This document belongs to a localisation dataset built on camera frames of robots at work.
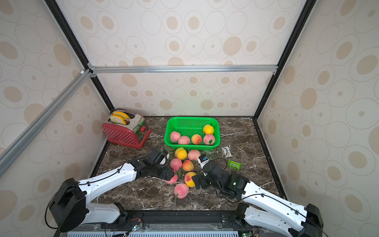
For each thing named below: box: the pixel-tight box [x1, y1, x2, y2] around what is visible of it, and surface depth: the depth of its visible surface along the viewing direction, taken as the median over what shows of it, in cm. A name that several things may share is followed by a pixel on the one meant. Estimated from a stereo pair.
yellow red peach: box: [184, 171, 197, 188], surface depth 84 cm
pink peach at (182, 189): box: [174, 183, 190, 199], surface depth 79 cm
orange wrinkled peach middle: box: [182, 159, 194, 172], surface depth 90 cm
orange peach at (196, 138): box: [191, 133, 202, 145], surface depth 102 cm
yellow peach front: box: [203, 124, 215, 135], surface depth 108 cm
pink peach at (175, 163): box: [170, 158, 183, 172], surface depth 89 cm
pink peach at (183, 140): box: [177, 135, 191, 145], surface depth 99 cm
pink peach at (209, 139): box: [203, 133, 216, 146], surface depth 101 cm
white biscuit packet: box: [221, 146, 233, 158], surface depth 100 cm
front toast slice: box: [109, 114, 127, 125], surface depth 94 cm
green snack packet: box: [227, 159, 243, 171], surface depth 94 cm
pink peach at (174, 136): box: [170, 131, 181, 143], surface depth 102 cm
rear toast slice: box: [112, 111, 131, 121], surface depth 96 cm
